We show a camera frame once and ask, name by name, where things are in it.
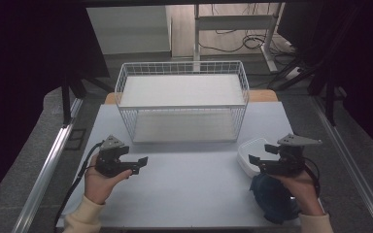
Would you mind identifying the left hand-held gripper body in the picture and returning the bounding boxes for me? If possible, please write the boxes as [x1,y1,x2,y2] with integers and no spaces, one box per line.
[94,134,140,179]

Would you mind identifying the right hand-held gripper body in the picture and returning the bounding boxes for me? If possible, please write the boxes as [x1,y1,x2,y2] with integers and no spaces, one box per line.
[260,133,323,178]

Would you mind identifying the white plastic container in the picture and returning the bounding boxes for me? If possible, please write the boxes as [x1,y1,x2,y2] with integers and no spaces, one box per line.
[236,137,283,180]

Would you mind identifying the round container dark blue lid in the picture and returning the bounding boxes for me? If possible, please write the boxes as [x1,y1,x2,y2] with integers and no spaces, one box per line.
[249,172,302,225]

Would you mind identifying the white wire rack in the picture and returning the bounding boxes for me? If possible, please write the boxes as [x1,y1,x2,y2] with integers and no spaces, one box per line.
[114,60,251,145]

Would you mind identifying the person's left hand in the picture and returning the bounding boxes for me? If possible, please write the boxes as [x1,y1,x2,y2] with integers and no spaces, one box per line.
[84,152,133,206]

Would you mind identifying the person's right hand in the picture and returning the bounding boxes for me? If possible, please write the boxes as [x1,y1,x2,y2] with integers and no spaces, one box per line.
[267,168,325,217]

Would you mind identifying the black floor grate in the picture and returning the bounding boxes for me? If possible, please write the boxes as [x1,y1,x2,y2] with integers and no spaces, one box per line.
[64,128,87,151]

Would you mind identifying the wooden table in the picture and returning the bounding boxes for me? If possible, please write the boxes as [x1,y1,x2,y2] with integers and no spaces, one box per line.
[104,89,280,105]

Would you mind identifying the black metal stand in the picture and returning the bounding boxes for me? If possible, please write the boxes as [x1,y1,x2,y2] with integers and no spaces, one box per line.
[60,75,89,126]

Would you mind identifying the white power strip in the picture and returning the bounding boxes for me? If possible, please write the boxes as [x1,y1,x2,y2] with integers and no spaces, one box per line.
[284,65,303,81]

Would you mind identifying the white cabinet panel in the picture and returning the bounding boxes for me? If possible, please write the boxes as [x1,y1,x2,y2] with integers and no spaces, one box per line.
[85,5,173,55]

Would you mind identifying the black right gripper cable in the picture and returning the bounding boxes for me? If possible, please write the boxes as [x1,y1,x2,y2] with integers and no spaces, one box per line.
[300,156,322,199]

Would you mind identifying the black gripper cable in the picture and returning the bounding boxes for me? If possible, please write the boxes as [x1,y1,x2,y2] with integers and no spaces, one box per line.
[300,156,322,199]
[53,140,106,229]

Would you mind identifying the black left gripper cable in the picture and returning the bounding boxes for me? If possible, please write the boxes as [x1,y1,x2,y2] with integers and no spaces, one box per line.
[53,140,106,229]

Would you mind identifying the aluminium rail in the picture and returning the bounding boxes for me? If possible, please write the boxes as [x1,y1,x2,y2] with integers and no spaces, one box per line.
[11,97,85,233]
[310,95,373,233]

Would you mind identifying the black floor cables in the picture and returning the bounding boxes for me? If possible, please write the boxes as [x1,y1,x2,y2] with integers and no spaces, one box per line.
[197,28,297,56]

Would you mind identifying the white desk frame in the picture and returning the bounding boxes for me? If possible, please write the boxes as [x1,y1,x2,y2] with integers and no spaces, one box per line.
[192,2,287,73]

